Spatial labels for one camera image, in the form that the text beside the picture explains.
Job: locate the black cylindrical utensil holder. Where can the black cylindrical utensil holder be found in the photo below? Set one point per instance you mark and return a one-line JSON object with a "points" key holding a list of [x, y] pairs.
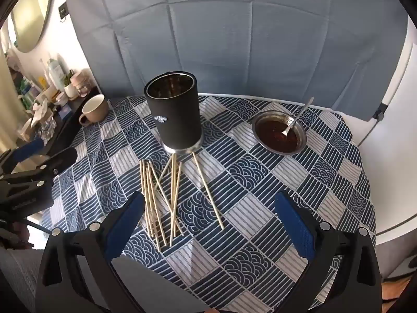
{"points": [[176, 120]]}

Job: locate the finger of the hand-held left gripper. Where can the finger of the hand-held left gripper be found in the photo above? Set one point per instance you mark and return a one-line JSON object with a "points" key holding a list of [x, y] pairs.
{"points": [[27, 150], [55, 163]]}

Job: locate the black side shelf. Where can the black side shelf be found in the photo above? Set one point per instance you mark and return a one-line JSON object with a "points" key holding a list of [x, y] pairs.
{"points": [[73, 112]]}

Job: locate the blue white patterned tablecloth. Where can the blue white patterned tablecloth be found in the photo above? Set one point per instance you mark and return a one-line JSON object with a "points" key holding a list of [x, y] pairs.
{"points": [[244, 176]]}

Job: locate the metal spoon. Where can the metal spoon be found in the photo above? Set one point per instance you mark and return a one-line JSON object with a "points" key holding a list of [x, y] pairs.
{"points": [[299, 116]]}

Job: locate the black wall socket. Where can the black wall socket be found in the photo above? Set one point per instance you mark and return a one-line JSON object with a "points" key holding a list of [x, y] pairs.
{"points": [[63, 10]]}

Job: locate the small plant in white pot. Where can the small plant in white pot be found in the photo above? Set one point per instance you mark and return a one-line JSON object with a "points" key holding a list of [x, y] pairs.
{"points": [[70, 89]]}

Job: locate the dark red chili sauce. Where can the dark red chili sauce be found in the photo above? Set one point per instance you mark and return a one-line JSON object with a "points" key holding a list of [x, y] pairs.
{"points": [[273, 130]]}

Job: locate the bundle of wooden chopsticks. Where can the bundle of wooden chopsticks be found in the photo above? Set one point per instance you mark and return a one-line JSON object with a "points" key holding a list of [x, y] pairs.
{"points": [[151, 208]]}

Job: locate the pink glass jars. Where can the pink glass jars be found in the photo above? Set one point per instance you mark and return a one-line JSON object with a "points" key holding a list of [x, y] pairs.
{"points": [[81, 83]]}

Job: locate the round wall mirror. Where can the round wall mirror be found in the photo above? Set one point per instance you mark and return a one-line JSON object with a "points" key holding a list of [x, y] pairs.
{"points": [[29, 16]]}

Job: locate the person's grey clothing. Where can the person's grey clothing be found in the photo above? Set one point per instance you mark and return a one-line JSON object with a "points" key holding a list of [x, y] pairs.
{"points": [[16, 274]]}

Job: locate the beige curtain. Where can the beige curtain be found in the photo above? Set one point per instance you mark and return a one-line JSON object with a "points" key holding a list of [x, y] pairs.
{"points": [[6, 111]]}

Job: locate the round metal bowl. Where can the round metal bowl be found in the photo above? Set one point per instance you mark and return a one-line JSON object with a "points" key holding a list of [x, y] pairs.
{"points": [[301, 137]]}

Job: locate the small blue box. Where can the small blue box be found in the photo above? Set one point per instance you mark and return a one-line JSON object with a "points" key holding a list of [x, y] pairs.
{"points": [[65, 111]]}

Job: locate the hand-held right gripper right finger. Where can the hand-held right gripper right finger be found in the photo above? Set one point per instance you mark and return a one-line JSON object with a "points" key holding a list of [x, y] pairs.
{"points": [[295, 225]]}

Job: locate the blue-grey backdrop cloth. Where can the blue-grey backdrop cloth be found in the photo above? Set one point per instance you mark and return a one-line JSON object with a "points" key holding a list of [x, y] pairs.
{"points": [[228, 39]]}

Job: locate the clear crystal glass ornament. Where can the clear crystal glass ornament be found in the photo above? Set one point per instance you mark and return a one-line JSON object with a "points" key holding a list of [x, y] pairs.
{"points": [[45, 132]]}

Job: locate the white crumpled tissue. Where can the white crumpled tissue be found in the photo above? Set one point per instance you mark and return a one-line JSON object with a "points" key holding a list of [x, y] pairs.
{"points": [[39, 112]]}

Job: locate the yellow tube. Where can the yellow tube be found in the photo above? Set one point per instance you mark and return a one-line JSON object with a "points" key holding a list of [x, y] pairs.
{"points": [[42, 83]]}

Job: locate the beige ceramic mug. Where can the beige ceramic mug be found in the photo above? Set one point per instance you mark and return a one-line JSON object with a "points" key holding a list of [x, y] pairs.
{"points": [[97, 111]]}

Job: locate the green toiletry bottles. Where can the green toiletry bottles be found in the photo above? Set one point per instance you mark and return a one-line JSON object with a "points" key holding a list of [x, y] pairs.
{"points": [[26, 89]]}

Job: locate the black power plug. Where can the black power plug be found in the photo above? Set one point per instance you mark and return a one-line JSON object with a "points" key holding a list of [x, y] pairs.
{"points": [[379, 112]]}

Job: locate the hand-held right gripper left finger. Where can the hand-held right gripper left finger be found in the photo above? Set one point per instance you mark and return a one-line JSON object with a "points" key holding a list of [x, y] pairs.
{"points": [[125, 225]]}

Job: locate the white pump bottle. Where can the white pump bottle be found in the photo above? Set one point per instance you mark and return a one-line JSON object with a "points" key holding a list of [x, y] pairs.
{"points": [[55, 73]]}

